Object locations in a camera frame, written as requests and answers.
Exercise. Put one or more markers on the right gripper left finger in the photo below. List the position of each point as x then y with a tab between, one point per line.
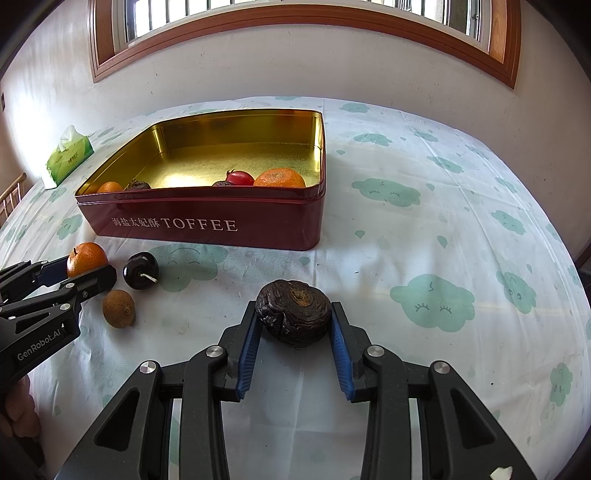
130	438

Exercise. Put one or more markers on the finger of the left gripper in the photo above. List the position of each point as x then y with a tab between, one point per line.
20	280
80	288

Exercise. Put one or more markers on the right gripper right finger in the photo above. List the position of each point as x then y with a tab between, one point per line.
460	437

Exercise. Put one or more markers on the small brown longan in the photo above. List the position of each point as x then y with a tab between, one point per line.
118	309

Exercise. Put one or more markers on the dark cherry with stem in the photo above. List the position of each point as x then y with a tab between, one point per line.
141	271

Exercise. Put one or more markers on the small wrinkled passion fruit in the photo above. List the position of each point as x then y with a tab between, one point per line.
137	185

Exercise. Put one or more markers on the large wrinkled passion fruit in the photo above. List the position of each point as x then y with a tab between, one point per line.
294	313

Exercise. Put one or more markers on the red tomato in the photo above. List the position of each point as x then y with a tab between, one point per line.
239	177

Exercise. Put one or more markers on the large front orange mandarin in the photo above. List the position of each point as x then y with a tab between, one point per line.
280	178

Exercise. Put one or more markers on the left hand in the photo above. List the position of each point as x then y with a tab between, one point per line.
18	415

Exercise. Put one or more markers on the wooden chair left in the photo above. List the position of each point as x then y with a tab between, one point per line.
11	197

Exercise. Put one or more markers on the green tissue pack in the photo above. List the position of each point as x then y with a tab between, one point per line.
73	149

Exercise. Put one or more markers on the cloud pattern tablecloth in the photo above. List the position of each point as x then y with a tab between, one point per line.
430	242

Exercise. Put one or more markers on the red toffee tin box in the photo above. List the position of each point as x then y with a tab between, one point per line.
181	158

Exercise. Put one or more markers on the wooden window frame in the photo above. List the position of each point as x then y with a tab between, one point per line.
499	58

